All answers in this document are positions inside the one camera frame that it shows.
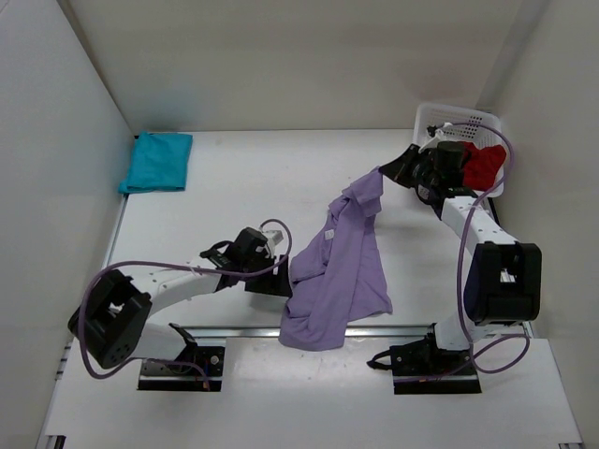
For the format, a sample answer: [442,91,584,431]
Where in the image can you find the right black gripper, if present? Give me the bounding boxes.
[382,146,443,191]

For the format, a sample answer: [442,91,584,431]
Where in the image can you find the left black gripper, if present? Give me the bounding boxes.
[241,253,293,297]

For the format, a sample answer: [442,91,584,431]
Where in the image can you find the lavender t shirt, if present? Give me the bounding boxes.
[279,168,393,352]

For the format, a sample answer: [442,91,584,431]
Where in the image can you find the teal t shirt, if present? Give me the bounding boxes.
[118,132,193,195]

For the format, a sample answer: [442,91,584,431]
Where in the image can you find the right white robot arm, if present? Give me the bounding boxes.
[379,141,542,374]

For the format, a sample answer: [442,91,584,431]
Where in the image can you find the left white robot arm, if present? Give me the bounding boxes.
[67,219,292,379]

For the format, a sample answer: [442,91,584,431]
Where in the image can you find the red t shirt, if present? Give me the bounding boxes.
[462,142,506,192]

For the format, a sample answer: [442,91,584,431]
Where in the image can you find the white plastic laundry basket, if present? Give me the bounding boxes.
[413,103,514,199]

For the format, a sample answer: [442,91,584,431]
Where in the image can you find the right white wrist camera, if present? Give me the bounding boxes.
[418,122,453,153]

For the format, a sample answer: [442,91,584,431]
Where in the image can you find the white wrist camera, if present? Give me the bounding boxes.
[418,122,453,153]
[259,228,284,258]

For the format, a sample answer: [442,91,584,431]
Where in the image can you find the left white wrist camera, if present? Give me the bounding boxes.
[259,228,284,258]

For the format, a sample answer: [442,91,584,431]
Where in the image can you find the aluminium rail bar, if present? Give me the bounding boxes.
[183,326,430,339]

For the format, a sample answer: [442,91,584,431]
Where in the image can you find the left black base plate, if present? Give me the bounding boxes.
[138,340,226,393]

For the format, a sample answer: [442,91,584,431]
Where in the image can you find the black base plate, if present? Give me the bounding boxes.
[138,340,226,393]
[367,336,482,396]

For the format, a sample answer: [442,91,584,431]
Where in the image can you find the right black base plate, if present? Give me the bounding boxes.
[367,336,482,396]

